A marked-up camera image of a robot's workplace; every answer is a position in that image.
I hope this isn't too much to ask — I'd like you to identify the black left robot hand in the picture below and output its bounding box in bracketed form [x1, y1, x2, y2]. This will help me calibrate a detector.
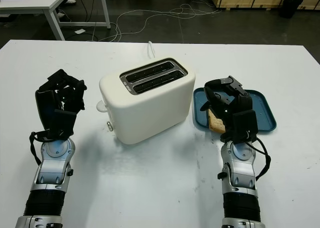
[34, 68, 88, 133]

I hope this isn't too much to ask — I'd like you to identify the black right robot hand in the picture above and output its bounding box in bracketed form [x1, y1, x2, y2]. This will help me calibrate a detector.
[200, 75, 253, 136]

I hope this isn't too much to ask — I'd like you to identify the slice of toast bread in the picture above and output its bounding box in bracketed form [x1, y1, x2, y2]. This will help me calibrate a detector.
[207, 108, 227, 134]

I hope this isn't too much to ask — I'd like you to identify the blue plastic tray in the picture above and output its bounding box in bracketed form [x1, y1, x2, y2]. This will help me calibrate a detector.
[191, 87, 278, 133]

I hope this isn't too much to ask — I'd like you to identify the cream toaster lever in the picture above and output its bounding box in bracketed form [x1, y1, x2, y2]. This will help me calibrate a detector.
[96, 100, 109, 113]

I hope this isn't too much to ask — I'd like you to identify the cream two-slot toaster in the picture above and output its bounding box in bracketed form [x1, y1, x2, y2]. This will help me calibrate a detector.
[98, 56, 197, 146]

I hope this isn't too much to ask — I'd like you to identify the white office desk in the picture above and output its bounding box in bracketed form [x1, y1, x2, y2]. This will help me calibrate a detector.
[0, 0, 112, 41]

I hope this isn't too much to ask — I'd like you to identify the black waste bin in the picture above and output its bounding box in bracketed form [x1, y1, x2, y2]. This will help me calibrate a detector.
[279, 0, 304, 19]

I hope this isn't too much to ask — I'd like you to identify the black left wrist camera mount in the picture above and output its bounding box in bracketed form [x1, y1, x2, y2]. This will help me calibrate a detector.
[48, 109, 77, 141]

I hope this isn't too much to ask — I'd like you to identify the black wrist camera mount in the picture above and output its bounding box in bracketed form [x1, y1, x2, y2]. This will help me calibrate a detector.
[48, 109, 77, 141]
[231, 110, 258, 142]

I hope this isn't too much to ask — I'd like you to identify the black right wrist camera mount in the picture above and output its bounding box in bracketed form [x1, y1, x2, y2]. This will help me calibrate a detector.
[231, 110, 258, 142]

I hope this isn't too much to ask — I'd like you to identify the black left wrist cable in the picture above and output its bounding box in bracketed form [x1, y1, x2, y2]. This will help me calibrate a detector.
[28, 129, 66, 165]

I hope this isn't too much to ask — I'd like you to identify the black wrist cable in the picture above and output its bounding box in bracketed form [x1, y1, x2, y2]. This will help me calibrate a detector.
[28, 129, 66, 165]
[243, 129, 272, 183]

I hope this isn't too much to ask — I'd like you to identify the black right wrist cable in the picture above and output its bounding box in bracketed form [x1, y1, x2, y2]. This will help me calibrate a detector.
[243, 129, 272, 183]

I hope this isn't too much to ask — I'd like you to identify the white toaster power cord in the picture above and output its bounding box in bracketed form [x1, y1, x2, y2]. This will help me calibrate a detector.
[147, 40, 157, 59]

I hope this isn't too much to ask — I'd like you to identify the white floor cable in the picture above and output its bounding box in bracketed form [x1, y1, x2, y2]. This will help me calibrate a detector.
[113, 2, 222, 41]

